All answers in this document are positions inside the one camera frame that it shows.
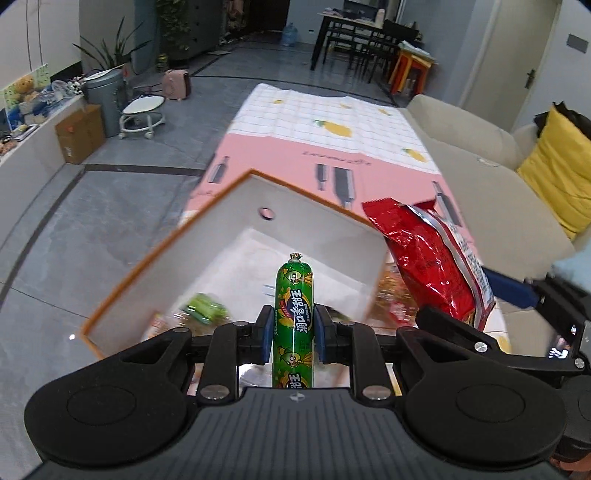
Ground brown cardboard box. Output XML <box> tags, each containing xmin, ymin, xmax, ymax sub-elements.
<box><xmin>54</xmin><ymin>104</ymin><xmax>107</xmax><ymax>164</ymax></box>

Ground beige sofa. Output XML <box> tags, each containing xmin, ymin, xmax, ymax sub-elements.
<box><xmin>399</xmin><ymin>95</ymin><xmax>591</xmax><ymax>296</ymax></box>

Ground light blue cushion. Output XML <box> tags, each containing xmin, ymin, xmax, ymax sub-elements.
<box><xmin>551</xmin><ymin>251</ymin><xmax>591</xmax><ymax>291</ymax></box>

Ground green sausage stick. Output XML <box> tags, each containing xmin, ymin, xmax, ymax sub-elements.
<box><xmin>271</xmin><ymin>252</ymin><xmax>315</xmax><ymax>391</ymax></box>

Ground pink heater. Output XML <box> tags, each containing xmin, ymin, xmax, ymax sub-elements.
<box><xmin>161</xmin><ymin>69</ymin><xmax>192</xmax><ymax>100</ymax></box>

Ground printed checked tablecloth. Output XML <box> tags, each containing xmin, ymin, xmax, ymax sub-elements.
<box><xmin>178</xmin><ymin>83</ymin><xmax>511</xmax><ymax>352</ymax></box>

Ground dark teal cabinet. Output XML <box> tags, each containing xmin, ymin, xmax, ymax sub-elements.
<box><xmin>157</xmin><ymin>0</ymin><xmax>227</xmax><ymax>61</ymax></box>

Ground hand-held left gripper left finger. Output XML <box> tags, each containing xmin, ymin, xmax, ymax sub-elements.
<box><xmin>115</xmin><ymin>305</ymin><xmax>275</xmax><ymax>402</ymax></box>

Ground black dining chair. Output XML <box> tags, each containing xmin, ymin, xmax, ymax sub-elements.
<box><xmin>329</xmin><ymin>23</ymin><xmax>366</xmax><ymax>65</ymax></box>
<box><xmin>367</xmin><ymin>19</ymin><xmax>422</xmax><ymax>85</ymax></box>

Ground white door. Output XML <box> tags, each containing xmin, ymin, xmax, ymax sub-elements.
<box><xmin>480</xmin><ymin>0</ymin><xmax>561</xmax><ymax>134</ymax></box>

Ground white wheeled stool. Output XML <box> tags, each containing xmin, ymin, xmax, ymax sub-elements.
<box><xmin>119</xmin><ymin>95</ymin><xmax>166</xmax><ymax>140</ymax></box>

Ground white storage box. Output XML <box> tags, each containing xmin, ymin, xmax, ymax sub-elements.
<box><xmin>81</xmin><ymin>168</ymin><xmax>393</xmax><ymax>361</ymax></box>

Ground clear green snack packet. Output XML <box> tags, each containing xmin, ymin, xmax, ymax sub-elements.
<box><xmin>182</xmin><ymin>293</ymin><xmax>232</xmax><ymax>326</ymax></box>

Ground potted plant long leaves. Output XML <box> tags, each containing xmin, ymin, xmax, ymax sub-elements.
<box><xmin>71</xmin><ymin>16</ymin><xmax>153</xmax><ymax>75</ymax></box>

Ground black dining table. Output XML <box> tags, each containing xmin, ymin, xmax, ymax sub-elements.
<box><xmin>310</xmin><ymin>9</ymin><xmax>402</xmax><ymax>70</ymax></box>

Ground brown snack packet red label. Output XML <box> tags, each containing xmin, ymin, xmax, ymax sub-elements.
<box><xmin>376</xmin><ymin>261</ymin><xmax>419</xmax><ymax>326</ymax></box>

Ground stack of papers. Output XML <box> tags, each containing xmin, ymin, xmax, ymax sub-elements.
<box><xmin>399</xmin><ymin>41</ymin><xmax>437</xmax><ymax>63</ymax></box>

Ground orange stool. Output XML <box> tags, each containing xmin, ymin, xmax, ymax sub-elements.
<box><xmin>388</xmin><ymin>48</ymin><xmax>437</xmax><ymax>95</ymax></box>

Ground plush bear picture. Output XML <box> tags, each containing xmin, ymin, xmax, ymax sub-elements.
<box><xmin>2</xmin><ymin>64</ymin><xmax>51</xmax><ymax>123</ymax></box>

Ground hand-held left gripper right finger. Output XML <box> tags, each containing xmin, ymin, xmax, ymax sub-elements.
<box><xmin>314</xmin><ymin>305</ymin><xmax>465</xmax><ymax>402</ymax></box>

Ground dark cloth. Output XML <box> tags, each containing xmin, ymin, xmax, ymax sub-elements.
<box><xmin>534</xmin><ymin>102</ymin><xmax>583</xmax><ymax>139</ymax></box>

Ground yellow cushion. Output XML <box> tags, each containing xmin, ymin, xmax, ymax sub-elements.
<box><xmin>516</xmin><ymin>107</ymin><xmax>591</xmax><ymax>241</ymax></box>

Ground white low cabinet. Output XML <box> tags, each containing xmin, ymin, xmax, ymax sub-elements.
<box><xmin>0</xmin><ymin>95</ymin><xmax>109</xmax><ymax>222</ymax></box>

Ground grey bin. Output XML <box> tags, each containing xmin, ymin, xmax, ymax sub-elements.
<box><xmin>83</xmin><ymin>68</ymin><xmax>127</xmax><ymax>138</ymax></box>

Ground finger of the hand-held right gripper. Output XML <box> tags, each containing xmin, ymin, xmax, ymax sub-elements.
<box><xmin>482</xmin><ymin>268</ymin><xmax>591</xmax><ymax>320</ymax></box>
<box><xmin>417</xmin><ymin>305</ymin><xmax>588</xmax><ymax>376</ymax></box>

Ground climbing green plant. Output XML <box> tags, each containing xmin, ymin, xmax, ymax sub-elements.
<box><xmin>154</xmin><ymin>0</ymin><xmax>192</xmax><ymax>61</ymax></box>

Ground clear plastic bags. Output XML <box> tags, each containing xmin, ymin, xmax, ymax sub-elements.
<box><xmin>48</xmin><ymin>78</ymin><xmax>86</xmax><ymax>100</ymax></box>

